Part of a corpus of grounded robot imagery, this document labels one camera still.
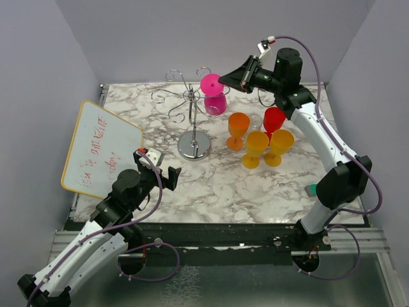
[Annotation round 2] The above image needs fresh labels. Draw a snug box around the yellow wine glass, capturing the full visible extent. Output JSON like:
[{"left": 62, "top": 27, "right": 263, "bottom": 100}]
[
  {"left": 264, "top": 129, "right": 295, "bottom": 167},
  {"left": 242, "top": 131, "right": 269, "bottom": 169}
]

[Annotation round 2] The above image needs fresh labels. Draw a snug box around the chrome wine glass rack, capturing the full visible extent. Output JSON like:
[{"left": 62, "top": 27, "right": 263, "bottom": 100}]
[{"left": 150, "top": 69, "right": 221, "bottom": 161}]

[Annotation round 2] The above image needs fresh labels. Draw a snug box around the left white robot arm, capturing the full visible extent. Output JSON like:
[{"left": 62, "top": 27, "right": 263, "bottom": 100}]
[{"left": 17, "top": 164, "right": 181, "bottom": 306}]

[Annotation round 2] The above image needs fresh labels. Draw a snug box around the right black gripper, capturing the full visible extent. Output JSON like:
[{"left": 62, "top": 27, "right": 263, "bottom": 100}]
[{"left": 219, "top": 55, "right": 284, "bottom": 94}]

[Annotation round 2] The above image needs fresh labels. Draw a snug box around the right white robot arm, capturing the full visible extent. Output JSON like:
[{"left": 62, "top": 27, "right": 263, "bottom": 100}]
[{"left": 219, "top": 48, "right": 372, "bottom": 250}]

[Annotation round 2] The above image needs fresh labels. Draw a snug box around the orange wine glass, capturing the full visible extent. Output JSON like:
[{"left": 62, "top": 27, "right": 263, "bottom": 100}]
[{"left": 226, "top": 113, "right": 250, "bottom": 151}]

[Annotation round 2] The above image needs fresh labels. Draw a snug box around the green whiteboard eraser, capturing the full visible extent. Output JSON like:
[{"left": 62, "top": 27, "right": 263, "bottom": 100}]
[{"left": 304, "top": 184, "right": 316, "bottom": 197}]

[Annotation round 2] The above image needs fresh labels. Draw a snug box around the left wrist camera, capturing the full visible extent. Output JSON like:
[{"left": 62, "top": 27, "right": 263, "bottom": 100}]
[{"left": 133, "top": 148, "right": 164, "bottom": 170}]

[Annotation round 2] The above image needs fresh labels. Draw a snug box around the red wine glass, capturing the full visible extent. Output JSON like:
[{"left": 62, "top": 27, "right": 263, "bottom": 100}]
[{"left": 263, "top": 107, "right": 286, "bottom": 139}]

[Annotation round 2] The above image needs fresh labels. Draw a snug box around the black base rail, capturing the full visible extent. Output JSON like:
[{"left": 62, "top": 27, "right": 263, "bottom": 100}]
[{"left": 63, "top": 220, "right": 333, "bottom": 268}]

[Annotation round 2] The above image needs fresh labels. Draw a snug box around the pink wine glass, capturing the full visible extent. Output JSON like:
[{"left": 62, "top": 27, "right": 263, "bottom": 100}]
[{"left": 200, "top": 74, "right": 227, "bottom": 116}]

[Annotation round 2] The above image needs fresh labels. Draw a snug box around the yellow framed whiteboard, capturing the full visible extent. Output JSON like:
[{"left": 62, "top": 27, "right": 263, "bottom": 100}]
[{"left": 61, "top": 100, "right": 143, "bottom": 199}]

